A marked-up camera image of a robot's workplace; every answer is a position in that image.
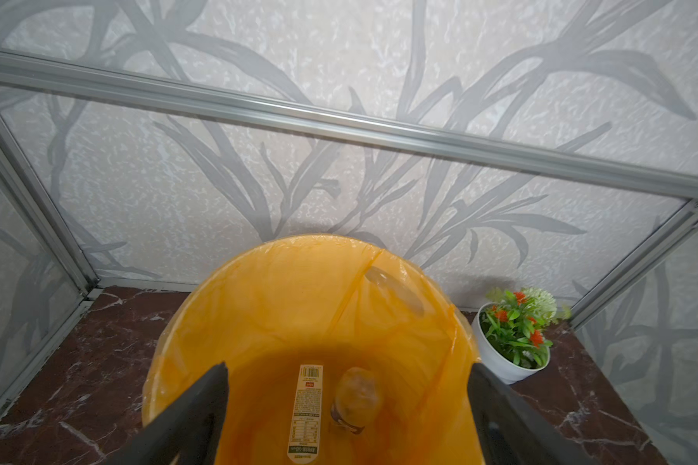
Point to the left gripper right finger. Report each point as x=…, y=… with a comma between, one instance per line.
x=510, y=431

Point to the potted artificial plant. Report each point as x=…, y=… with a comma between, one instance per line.
x=509, y=331

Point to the clear bottle green cap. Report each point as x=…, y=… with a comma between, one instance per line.
x=358, y=400

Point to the white green label bottle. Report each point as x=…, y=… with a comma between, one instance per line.
x=306, y=422

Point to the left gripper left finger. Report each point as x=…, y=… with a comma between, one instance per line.
x=188, y=431

